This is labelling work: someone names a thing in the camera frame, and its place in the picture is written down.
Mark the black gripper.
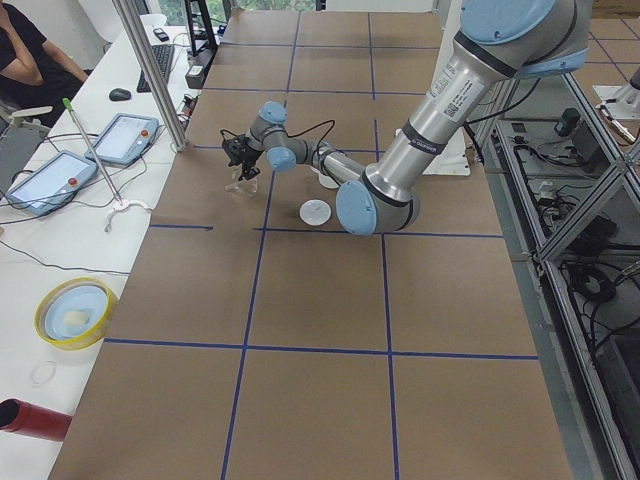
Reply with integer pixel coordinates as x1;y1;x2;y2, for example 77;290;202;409
225;135;260;181

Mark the white mug lid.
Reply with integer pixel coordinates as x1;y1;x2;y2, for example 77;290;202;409
299;199;332;226

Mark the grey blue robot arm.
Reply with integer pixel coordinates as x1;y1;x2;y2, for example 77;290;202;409
222;0;593;236

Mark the white enamel mug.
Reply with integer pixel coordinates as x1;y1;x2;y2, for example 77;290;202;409
311;167;340;190

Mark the far teach pendant tablet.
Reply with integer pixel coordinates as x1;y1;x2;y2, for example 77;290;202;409
92;113;159;167

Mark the teach pendant tablet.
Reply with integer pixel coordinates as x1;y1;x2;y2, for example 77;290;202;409
92;113;159;167
6;150;98;216

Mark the black keyboard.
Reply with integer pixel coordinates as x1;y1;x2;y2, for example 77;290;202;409
136;43;176;94

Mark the white curved plastic piece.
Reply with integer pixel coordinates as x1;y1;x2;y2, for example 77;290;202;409
104;199;152;233

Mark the black computer mouse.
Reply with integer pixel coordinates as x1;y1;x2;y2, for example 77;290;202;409
109;88;132;102

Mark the brown paper table cover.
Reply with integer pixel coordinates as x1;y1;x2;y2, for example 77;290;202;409
51;12;572;479

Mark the green tipped metal rod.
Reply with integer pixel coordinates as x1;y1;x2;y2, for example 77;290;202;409
62;97;123;203

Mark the near teach pendant tablet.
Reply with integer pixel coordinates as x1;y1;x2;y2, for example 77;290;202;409
6;150;98;216

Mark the yellow rimmed bowl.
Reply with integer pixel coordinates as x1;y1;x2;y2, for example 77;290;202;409
34;277;119;351

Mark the seated person in black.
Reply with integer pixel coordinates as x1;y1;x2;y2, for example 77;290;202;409
1;2;88;128

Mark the red cylinder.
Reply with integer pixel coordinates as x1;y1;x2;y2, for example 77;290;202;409
1;399;72;442

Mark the aluminium frame post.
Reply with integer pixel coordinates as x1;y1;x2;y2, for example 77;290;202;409
112;0;187;152

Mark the black braided cable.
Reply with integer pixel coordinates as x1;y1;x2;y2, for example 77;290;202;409
219;118;337;151

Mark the clear rubber ring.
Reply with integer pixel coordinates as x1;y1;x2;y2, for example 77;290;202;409
31;360;58;387

